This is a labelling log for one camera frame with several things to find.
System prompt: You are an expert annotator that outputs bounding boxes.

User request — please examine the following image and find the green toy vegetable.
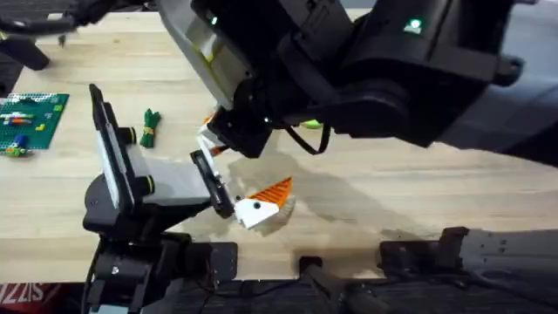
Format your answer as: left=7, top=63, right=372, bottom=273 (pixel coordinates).
left=139, top=107, right=163, bottom=149

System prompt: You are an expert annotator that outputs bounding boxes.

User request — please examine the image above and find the black mounting rail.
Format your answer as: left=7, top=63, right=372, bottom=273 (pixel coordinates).
left=143, top=256, right=558, bottom=314

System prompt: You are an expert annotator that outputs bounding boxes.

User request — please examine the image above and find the left wrist upright black plate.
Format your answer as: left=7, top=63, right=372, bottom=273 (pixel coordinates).
left=88, top=83, right=138, bottom=216

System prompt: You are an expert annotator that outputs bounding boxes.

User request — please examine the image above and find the right wrist upright black plate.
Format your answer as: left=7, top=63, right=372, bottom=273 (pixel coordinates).
left=157, top=0, right=255, bottom=113

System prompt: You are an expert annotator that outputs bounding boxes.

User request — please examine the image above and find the green board with toy blocks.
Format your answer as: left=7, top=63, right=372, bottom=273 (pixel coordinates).
left=0, top=92, right=71, bottom=158

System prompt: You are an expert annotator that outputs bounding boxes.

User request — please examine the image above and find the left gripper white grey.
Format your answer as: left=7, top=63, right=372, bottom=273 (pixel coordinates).
left=82, top=134, right=294, bottom=239

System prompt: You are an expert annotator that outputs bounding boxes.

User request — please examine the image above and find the red printed box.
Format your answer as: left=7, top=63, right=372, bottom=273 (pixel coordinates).
left=0, top=282, right=63, bottom=314

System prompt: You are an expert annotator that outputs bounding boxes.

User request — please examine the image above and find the wrist upright black plate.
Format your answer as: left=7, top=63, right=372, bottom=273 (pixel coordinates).
left=157, top=0, right=255, bottom=113
left=88, top=83, right=138, bottom=216

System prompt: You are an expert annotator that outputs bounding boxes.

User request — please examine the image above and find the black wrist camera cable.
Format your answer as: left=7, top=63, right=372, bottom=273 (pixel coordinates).
left=284, top=123, right=333, bottom=157

